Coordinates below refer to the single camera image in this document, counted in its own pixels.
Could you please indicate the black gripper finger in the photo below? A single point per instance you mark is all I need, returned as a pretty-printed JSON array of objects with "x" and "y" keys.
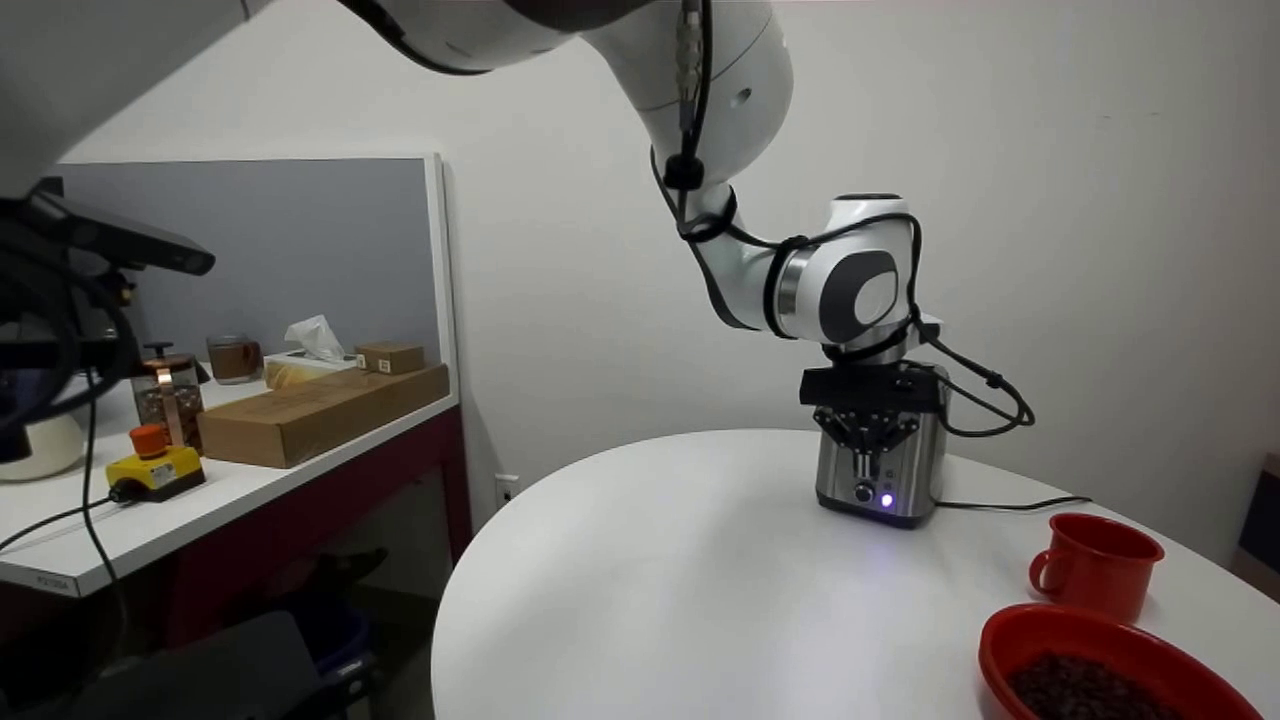
[
  {"x": 846, "y": 428},
  {"x": 888, "y": 428}
]

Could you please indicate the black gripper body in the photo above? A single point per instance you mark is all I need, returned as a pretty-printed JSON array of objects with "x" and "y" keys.
[{"x": 869, "y": 384}]

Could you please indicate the stainless steel toaster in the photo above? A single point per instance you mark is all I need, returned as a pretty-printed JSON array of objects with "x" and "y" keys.
[{"x": 922, "y": 465}]

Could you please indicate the Franka robot arm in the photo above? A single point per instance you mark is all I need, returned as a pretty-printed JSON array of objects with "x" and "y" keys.
[{"x": 746, "y": 106}]

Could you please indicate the red plastic cup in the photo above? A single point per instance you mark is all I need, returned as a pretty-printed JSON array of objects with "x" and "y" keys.
[{"x": 1100, "y": 566}]

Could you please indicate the red plastic bowl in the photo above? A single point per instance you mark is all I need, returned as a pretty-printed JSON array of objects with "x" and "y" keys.
[{"x": 1035, "y": 640}]

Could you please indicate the dark coffee beans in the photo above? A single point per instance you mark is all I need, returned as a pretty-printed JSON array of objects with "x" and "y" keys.
[{"x": 1085, "y": 689}]

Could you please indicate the dark furniture edge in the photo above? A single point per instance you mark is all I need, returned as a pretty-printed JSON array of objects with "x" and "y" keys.
[{"x": 1260, "y": 522}]

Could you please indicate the small wooden box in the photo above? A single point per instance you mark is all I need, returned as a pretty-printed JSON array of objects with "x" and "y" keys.
[{"x": 393, "y": 357}]

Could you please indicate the flat cardboard box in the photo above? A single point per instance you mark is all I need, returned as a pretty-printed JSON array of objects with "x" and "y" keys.
[{"x": 312, "y": 412}]

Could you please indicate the tissue box with tissue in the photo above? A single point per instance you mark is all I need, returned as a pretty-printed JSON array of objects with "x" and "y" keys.
[{"x": 312, "y": 355}]

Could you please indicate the grey partition panel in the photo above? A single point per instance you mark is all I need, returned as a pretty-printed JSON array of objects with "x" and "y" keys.
[{"x": 321, "y": 241}]

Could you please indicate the glass french press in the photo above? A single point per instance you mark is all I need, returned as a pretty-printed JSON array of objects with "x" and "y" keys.
[{"x": 170, "y": 394}]

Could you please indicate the black office chair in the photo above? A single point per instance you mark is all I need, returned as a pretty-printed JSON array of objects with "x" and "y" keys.
[{"x": 215, "y": 673}]

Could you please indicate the yellow toy car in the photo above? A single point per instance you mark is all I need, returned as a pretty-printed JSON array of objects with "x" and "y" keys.
[{"x": 153, "y": 465}]

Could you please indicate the white round container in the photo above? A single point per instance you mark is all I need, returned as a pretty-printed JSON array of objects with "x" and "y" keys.
[{"x": 45, "y": 446}]

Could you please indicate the white wall socket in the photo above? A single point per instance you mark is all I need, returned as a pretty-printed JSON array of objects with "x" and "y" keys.
[{"x": 507, "y": 489}]

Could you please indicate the white desk with red frame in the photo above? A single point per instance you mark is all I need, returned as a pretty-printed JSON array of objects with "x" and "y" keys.
[{"x": 200, "y": 515}]

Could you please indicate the black stereo camera bar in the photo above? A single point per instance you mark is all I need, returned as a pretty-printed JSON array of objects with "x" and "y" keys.
[{"x": 124, "y": 241}]

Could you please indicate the black camera stand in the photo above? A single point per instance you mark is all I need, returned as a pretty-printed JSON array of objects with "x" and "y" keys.
[{"x": 62, "y": 343}]

